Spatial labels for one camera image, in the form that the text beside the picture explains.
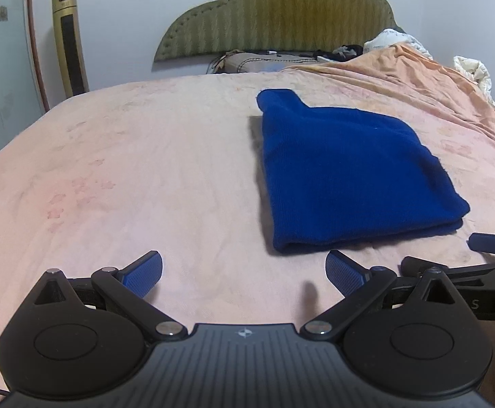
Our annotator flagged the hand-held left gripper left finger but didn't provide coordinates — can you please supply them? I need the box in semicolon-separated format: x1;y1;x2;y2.
22;251;188;341

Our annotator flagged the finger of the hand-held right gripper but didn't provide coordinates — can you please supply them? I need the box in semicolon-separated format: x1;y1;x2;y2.
401;256;495;280
470;232;495;256

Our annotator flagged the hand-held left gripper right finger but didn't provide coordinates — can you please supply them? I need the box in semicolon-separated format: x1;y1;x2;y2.
300;250;460;341

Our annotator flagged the blue beaded sweater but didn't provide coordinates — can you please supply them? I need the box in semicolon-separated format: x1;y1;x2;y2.
257;88;471;256

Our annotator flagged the pink blanket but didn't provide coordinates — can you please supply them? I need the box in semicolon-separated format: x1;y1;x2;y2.
0;42;495;408

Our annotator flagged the white crumpled cloth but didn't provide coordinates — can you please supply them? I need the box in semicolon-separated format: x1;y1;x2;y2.
453;55;495;111

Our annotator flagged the dark cloth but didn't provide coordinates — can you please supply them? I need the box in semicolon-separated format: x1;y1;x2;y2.
331;45;364;61

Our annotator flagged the white duvet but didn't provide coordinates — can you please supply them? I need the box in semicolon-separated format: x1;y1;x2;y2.
364;29;432;58

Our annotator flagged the gold tower fan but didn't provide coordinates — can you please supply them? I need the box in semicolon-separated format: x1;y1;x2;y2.
52;0;90;98

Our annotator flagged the flower-print wardrobe sliding door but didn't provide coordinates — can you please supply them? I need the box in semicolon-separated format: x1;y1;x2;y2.
0;0;46;171

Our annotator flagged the olive padded headboard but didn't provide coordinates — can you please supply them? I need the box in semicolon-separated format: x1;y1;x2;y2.
153;0;405;62

